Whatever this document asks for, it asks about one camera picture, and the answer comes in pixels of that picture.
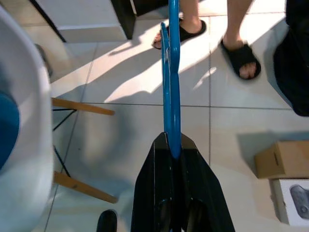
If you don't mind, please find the brown cardboard box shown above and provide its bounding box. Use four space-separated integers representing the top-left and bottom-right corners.
253 139 309 180

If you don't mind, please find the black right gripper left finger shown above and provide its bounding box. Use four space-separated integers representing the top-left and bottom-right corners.
130 131 182 232

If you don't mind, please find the black bag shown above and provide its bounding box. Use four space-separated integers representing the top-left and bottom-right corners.
272 0 309 117

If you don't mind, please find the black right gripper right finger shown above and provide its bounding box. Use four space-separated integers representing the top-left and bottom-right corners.
180 133 236 232

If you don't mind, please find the white plastic chair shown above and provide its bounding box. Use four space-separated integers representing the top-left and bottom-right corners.
0 4 119 232

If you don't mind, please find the black rounded object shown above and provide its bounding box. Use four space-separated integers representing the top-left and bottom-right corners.
96 208 119 232

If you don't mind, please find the white product box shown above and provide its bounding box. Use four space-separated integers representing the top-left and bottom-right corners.
269 178 309 227

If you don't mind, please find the blue plastic bucket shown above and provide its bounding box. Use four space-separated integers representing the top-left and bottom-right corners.
0 92 21 172

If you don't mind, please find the black slide sandal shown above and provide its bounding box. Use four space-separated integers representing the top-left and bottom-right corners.
159 19 208 48
219 40 263 81

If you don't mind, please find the person in pink shirt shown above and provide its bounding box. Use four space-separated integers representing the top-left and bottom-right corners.
151 0 263 81

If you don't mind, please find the black door frame post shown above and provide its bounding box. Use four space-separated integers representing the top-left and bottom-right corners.
29 0 68 44

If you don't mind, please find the blue plastic hanger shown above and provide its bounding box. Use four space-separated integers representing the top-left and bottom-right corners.
160 0 182 160

